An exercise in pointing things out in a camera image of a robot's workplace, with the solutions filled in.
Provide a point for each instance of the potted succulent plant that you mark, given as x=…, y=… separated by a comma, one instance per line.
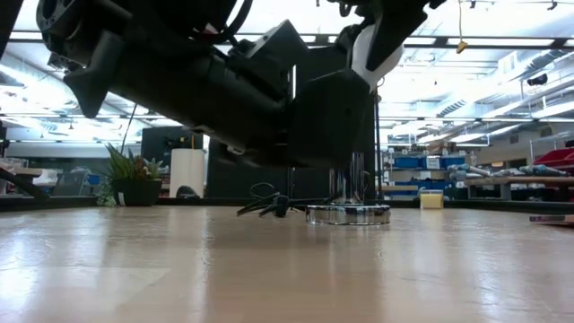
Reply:
x=134, y=193

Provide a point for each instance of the white lightbulb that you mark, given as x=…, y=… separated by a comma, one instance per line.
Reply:
x=361, y=58

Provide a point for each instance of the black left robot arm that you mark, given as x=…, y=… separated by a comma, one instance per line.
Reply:
x=188, y=89

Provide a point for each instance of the blue storage bin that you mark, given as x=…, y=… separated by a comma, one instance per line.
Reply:
x=406, y=162
x=453, y=161

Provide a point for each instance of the yellow hanging plug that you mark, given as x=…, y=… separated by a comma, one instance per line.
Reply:
x=462, y=45

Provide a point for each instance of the wooden workbench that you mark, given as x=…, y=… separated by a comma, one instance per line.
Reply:
x=520, y=181

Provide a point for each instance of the white cylindrical container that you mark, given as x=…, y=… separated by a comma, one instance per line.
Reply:
x=187, y=172

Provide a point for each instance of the colourful landscape book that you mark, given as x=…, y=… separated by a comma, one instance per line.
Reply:
x=553, y=219

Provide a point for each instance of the red storage bin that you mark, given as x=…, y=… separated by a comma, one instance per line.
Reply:
x=556, y=158

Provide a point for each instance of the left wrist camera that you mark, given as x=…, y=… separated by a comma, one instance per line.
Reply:
x=275, y=54

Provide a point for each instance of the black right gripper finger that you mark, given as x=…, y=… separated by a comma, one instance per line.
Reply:
x=347, y=40
x=399, y=27

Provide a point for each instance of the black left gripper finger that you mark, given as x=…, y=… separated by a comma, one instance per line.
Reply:
x=329, y=121

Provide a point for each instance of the black ceiling camera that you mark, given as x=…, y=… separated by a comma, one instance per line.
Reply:
x=536, y=80

